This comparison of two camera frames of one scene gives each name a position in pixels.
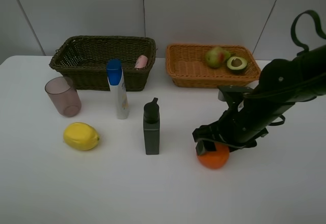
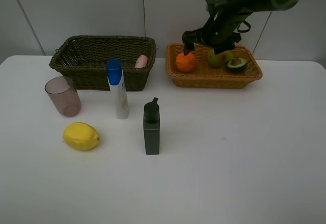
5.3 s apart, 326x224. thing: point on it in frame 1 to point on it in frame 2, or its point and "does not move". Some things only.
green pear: x=216 y=57 does not move
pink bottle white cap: x=141 y=61 does not move
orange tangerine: x=215 y=159 to x=185 y=63
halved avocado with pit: x=236 y=64 does not move
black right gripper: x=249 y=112 to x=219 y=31
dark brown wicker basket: x=84 y=59 does not move
